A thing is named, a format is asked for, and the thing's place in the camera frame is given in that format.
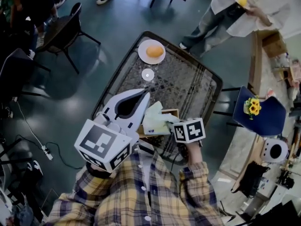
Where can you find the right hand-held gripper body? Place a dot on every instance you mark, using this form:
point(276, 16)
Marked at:
point(190, 131)

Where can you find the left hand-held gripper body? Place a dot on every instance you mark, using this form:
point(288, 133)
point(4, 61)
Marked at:
point(101, 141)

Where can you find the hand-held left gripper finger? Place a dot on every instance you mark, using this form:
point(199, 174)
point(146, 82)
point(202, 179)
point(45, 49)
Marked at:
point(137, 119)
point(110, 106)

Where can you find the white tissue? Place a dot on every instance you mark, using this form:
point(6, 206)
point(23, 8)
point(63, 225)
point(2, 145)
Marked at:
point(156, 119)

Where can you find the person's left forearm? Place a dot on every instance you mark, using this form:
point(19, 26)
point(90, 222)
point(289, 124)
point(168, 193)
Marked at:
point(94, 178)

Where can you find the person's right forearm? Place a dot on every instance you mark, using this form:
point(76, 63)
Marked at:
point(195, 163)

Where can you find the open cardboard box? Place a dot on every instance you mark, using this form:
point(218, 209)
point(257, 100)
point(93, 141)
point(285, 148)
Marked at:
point(274, 45)

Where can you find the small white round lid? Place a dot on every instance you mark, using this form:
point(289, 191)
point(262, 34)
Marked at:
point(148, 74)

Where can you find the dark glass-top table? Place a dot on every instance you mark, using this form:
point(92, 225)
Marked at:
point(183, 79)

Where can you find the white power strip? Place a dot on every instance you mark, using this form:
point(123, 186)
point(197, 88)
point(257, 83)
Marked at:
point(47, 152)

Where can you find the white plate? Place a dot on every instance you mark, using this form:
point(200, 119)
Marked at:
point(143, 58)

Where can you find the person's yellow plaid shirt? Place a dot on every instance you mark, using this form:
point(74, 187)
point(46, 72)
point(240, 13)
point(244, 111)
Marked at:
point(131, 196)

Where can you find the potted sunflowers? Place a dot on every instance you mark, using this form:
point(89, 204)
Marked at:
point(252, 107)

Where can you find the golden bread bun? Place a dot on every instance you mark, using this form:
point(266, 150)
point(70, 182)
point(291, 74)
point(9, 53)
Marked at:
point(154, 51)

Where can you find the black and white sneaker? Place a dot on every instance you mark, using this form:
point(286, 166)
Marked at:
point(35, 168)

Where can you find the white round device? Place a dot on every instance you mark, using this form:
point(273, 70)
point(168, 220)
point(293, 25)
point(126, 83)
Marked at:
point(265, 149)

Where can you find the black bag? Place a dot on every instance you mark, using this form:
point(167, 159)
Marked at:
point(250, 180)

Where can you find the black round-back chair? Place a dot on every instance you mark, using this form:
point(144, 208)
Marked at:
point(61, 29)

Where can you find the dark grey chair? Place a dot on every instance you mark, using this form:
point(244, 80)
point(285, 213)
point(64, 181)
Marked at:
point(16, 72)

